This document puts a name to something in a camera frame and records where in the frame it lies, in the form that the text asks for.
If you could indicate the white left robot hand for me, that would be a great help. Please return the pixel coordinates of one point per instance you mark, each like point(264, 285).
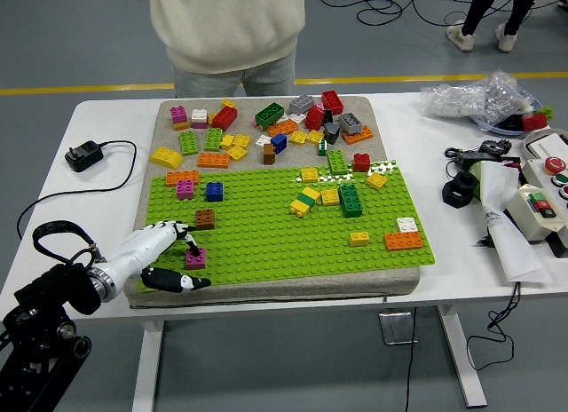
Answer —
point(133, 247)

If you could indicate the pink toy brick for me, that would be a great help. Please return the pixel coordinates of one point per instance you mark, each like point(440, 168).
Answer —
point(185, 190)
point(318, 105)
point(195, 261)

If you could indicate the blue toy brick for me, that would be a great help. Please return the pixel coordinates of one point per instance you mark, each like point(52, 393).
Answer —
point(214, 192)
point(278, 143)

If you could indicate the green studded baseplate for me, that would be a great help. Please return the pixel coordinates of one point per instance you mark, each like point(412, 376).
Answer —
point(266, 243)

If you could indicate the long orange toy brick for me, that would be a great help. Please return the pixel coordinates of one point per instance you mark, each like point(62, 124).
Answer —
point(403, 241)
point(358, 136)
point(213, 160)
point(282, 128)
point(182, 178)

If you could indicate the yellow curved toy brick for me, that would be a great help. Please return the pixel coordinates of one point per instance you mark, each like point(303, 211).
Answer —
point(165, 157)

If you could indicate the lime green toy brick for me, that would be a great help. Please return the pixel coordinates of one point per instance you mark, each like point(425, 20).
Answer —
point(546, 113)
point(213, 139)
point(188, 143)

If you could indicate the pink and yellow brick stack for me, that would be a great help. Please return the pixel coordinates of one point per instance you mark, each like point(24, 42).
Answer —
point(179, 116)

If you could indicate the white and pink brick stack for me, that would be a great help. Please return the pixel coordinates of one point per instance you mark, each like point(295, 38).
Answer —
point(199, 118)

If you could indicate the small yellow toy brick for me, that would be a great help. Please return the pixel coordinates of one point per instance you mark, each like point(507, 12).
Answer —
point(210, 118)
point(228, 103)

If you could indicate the long red toy brick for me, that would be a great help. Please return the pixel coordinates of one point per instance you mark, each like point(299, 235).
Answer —
point(332, 102)
point(224, 118)

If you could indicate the tall brown toy brick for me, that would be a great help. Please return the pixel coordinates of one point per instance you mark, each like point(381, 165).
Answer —
point(268, 155)

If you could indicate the white toy brick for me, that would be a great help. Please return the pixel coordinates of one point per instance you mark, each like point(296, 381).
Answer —
point(262, 140)
point(296, 117)
point(406, 224)

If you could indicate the yellow and green brick stack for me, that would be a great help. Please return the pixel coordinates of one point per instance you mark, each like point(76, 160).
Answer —
point(304, 201)

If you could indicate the long dark green brick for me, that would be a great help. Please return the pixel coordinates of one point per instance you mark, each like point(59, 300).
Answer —
point(269, 115)
point(350, 200)

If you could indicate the small green and white brick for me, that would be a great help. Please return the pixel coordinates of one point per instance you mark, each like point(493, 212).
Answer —
point(322, 149)

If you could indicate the long grey toy brick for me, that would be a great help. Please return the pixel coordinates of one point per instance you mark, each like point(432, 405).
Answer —
point(301, 103)
point(350, 123)

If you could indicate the dark grey angled brick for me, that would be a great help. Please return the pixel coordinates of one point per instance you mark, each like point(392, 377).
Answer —
point(331, 132)

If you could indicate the black toy brick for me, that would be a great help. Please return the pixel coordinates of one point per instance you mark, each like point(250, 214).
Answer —
point(327, 116)

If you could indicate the square red toy brick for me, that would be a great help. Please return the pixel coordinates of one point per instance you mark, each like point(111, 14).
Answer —
point(361, 162)

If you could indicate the black power adapter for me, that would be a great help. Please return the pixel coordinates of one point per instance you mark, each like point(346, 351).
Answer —
point(84, 155)

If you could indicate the white table leg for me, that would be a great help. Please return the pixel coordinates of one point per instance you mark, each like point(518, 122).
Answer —
point(148, 367)
point(463, 363)

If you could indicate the grey-brown mat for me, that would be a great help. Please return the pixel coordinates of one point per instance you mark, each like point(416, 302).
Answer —
point(310, 287)

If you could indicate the person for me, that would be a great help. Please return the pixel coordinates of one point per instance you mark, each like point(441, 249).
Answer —
point(477, 8)
point(226, 21)

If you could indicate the metal floor plate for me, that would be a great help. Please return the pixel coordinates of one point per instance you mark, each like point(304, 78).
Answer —
point(397, 327)

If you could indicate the yellow floor tape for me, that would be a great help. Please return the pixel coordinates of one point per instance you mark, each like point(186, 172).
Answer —
point(399, 79)

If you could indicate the black power supply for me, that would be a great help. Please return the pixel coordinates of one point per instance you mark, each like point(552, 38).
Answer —
point(468, 158)

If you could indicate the small black plug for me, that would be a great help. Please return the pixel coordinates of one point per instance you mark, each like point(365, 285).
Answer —
point(483, 241)

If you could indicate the clear bubble wrap bag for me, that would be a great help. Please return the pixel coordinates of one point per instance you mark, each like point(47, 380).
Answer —
point(470, 99)

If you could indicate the black gear wheel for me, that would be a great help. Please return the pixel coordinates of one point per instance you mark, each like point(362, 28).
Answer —
point(494, 145)

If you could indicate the white paper sheet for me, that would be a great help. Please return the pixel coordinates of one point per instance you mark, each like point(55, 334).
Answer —
point(515, 247)

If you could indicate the clear blue-rimmed container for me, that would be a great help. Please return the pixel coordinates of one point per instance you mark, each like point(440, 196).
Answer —
point(506, 132)

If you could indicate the white button control box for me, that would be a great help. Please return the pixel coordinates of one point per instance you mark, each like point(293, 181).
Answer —
point(539, 170)

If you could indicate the white oval case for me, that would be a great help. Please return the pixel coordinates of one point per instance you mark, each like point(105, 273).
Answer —
point(550, 142)

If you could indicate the white switch box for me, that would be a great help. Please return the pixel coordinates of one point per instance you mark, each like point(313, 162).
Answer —
point(523, 214)

